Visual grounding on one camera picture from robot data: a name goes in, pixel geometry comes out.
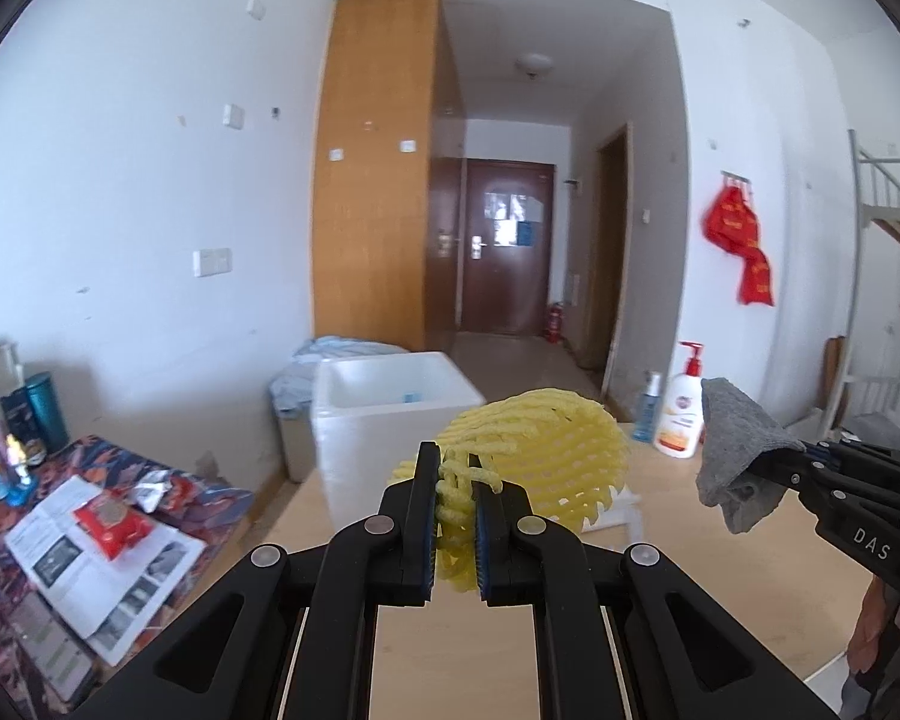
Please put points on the blue door notice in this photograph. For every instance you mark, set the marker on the blue door notice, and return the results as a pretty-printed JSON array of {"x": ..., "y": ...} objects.
[{"x": 526, "y": 234}]

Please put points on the small white wall box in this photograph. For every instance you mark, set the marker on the small white wall box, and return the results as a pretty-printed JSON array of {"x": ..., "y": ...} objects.
[{"x": 255, "y": 7}]

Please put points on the white wall socket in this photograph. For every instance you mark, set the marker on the white wall socket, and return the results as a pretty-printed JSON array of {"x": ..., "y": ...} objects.
[{"x": 233, "y": 115}]

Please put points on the leaning wooden boards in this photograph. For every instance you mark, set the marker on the leaning wooden boards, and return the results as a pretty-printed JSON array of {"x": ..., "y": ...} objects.
[{"x": 836, "y": 371}]

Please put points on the metal bunk bed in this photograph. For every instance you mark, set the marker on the metal bunk bed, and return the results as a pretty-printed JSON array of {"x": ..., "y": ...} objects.
[{"x": 859, "y": 240}]

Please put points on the white paper leaflet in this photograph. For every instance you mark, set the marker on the white paper leaflet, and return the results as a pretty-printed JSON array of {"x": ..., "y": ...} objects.
[{"x": 82, "y": 585}]

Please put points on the small cartoon figurine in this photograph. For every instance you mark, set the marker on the small cartoon figurine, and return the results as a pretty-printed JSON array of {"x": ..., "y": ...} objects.
[{"x": 19, "y": 472}]

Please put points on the red hanging decorations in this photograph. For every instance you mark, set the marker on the red hanging decorations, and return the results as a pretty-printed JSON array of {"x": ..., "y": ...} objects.
[{"x": 731, "y": 221}]

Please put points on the red fire extinguisher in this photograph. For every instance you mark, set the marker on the red fire extinguisher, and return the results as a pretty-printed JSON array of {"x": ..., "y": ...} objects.
[{"x": 553, "y": 322}]

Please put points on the dark brown entrance door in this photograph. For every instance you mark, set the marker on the dark brown entrance door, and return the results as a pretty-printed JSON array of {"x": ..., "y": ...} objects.
[{"x": 506, "y": 292}]

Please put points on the metal wall hook rack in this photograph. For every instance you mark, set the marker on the metal wall hook rack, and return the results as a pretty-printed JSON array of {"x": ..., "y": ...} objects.
[{"x": 736, "y": 178}]

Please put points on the red snack packet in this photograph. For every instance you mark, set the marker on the red snack packet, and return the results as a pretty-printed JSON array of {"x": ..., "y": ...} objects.
[{"x": 112, "y": 525}]

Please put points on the double white wall switch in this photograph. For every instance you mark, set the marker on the double white wall switch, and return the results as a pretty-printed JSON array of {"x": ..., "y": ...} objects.
[{"x": 211, "y": 262}]

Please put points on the yellow foam net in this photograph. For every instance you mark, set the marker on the yellow foam net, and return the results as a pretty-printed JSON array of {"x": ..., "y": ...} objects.
[{"x": 547, "y": 450}]

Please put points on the person's right hand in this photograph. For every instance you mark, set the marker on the person's right hand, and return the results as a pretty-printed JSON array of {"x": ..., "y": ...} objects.
[{"x": 874, "y": 645}]

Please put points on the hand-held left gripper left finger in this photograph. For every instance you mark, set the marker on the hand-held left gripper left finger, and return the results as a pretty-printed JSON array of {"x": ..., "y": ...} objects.
[{"x": 425, "y": 540}]

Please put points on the round ceiling lamp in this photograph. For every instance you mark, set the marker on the round ceiling lamp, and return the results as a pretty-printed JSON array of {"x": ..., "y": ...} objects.
[{"x": 535, "y": 64}]

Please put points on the white carton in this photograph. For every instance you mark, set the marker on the white carton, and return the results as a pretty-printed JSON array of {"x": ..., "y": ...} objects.
[{"x": 6, "y": 367}]

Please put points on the wooden side door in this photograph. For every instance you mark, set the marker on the wooden side door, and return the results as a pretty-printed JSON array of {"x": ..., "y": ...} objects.
[{"x": 615, "y": 262}]

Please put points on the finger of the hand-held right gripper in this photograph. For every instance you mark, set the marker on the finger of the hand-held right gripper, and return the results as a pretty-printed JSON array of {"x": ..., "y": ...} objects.
[
  {"x": 870, "y": 459},
  {"x": 832, "y": 484}
]

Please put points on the light wooden wardrobe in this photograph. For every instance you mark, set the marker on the light wooden wardrobe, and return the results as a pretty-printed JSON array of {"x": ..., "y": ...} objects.
[{"x": 375, "y": 202}]

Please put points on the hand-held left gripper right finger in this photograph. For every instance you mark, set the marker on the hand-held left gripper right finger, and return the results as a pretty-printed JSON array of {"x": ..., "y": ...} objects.
[{"x": 483, "y": 540}]

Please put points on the white pump lotion bottle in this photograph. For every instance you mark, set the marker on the white pump lotion bottle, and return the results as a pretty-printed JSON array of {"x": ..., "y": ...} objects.
[{"x": 679, "y": 427}]

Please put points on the crumpled silver wrapper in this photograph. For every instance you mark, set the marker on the crumpled silver wrapper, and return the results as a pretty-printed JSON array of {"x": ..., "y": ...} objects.
[{"x": 148, "y": 491}]

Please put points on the blue spray bottle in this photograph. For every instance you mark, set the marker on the blue spray bottle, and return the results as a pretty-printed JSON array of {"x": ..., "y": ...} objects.
[{"x": 647, "y": 420}]

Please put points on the white foam box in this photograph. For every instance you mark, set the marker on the white foam box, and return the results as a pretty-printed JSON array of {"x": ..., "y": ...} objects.
[{"x": 360, "y": 450}]

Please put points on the narrow red hanging bag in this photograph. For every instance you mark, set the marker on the narrow red hanging bag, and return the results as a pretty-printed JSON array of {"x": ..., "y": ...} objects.
[{"x": 755, "y": 277}]

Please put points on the dark blue carton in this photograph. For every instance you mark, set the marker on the dark blue carton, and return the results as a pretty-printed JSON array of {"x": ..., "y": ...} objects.
[{"x": 24, "y": 420}]

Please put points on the white bin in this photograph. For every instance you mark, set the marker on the white bin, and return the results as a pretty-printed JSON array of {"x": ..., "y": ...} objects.
[{"x": 298, "y": 446}]

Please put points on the grey sock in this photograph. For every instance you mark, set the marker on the grey sock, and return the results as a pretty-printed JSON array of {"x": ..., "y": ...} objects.
[{"x": 727, "y": 435}]

